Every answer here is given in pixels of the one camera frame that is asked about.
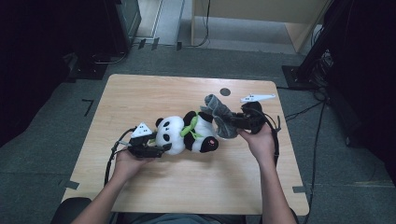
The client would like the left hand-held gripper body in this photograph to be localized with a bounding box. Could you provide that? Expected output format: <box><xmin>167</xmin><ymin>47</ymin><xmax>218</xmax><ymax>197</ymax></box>
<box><xmin>127</xmin><ymin>121</ymin><xmax>159</xmax><ymax>159</ymax></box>

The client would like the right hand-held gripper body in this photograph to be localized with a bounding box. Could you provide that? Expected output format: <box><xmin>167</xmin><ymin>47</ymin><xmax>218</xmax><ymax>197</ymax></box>
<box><xmin>239</xmin><ymin>93</ymin><xmax>277</xmax><ymax>135</ymax></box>

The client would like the grey toy garment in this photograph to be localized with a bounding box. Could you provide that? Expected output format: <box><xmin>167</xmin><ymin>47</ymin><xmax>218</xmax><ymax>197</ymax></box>
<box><xmin>200</xmin><ymin>93</ymin><xmax>241</xmax><ymax>140</ymax></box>

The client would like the panda plush toy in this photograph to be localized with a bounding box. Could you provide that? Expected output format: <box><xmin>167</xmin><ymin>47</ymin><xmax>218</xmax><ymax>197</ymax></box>
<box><xmin>154</xmin><ymin>110</ymin><xmax>219</xmax><ymax>156</ymax></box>

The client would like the person's left hand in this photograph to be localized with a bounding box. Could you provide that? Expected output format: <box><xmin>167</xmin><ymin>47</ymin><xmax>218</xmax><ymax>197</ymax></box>
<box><xmin>112</xmin><ymin>148</ymin><xmax>157</xmax><ymax>183</ymax></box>

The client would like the person's right hand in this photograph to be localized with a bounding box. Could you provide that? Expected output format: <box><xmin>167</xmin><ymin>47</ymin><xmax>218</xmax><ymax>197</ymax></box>
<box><xmin>237</xmin><ymin>122</ymin><xmax>276</xmax><ymax>164</ymax></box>

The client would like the person's grey shirt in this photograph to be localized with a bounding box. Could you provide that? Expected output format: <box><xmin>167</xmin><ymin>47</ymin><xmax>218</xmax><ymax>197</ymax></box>
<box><xmin>116</xmin><ymin>212</ymin><xmax>248</xmax><ymax>224</ymax></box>

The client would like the black stand base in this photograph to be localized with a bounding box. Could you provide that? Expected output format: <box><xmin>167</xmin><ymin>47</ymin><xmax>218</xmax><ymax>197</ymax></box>
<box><xmin>65</xmin><ymin>51</ymin><xmax>109</xmax><ymax>81</ymax></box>

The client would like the black metal stand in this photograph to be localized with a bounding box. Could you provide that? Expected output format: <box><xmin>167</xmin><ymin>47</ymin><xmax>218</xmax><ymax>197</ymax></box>
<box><xmin>281</xmin><ymin>0</ymin><xmax>347</xmax><ymax>90</ymax></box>

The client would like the light wooden cabinet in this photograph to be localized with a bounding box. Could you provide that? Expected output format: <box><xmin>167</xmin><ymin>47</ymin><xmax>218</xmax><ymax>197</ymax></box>
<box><xmin>190</xmin><ymin>0</ymin><xmax>331</xmax><ymax>54</ymax></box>

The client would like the black equipment cabinet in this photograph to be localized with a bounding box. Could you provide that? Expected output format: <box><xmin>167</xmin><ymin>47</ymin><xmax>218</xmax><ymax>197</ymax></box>
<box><xmin>104</xmin><ymin>0</ymin><xmax>143</xmax><ymax>56</ymax></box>

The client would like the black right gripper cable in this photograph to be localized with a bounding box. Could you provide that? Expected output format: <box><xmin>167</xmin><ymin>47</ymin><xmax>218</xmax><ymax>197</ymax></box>
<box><xmin>254</xmin><ymin>106</ymin><xmax>282</xmax><ymax>168</ymax></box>

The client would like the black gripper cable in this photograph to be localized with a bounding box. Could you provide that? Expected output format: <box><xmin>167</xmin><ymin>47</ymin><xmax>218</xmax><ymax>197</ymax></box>
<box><xmin>103</xmin><ymin>126</ymin><xmax>138</xmax><ymax>187</ymax></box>
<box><xmin>254</xmin><ymin>106</ymin><xmax>282</xmax><ymax>168</ymax></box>

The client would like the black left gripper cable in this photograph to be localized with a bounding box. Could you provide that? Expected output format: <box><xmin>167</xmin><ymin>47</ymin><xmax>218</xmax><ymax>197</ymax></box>
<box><xmin>103</xmin><ymin>126</ymin><xmax>138</xmax><ymax>187</ymax></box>

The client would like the thin black floor cable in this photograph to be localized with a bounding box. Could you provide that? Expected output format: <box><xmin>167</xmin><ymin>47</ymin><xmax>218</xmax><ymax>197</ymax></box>
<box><xmin>284</xmin><ymin>101</ymin><xmax>326</xmax><ymax>122</ymax></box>

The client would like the long black floor cable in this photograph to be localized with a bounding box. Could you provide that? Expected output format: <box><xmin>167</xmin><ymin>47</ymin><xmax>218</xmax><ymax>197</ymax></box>
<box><xmin>302</xmin><ymin>100</ymin><xmax>328</xmax><ymax>224</ymax></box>

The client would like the tangle of black cables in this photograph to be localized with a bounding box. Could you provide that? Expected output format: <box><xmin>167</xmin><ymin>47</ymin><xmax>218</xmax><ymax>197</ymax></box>
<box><xmin>310</xmin><ymin>49</ymin><xmax>334</xmax><ymax>89</ymax></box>

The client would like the black hanging cable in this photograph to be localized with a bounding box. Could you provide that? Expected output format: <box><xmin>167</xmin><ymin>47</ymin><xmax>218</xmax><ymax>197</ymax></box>
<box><xmin>186</xmin><ymin>0</ymin><xmax>212</xmax><ymax>49</ymax></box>

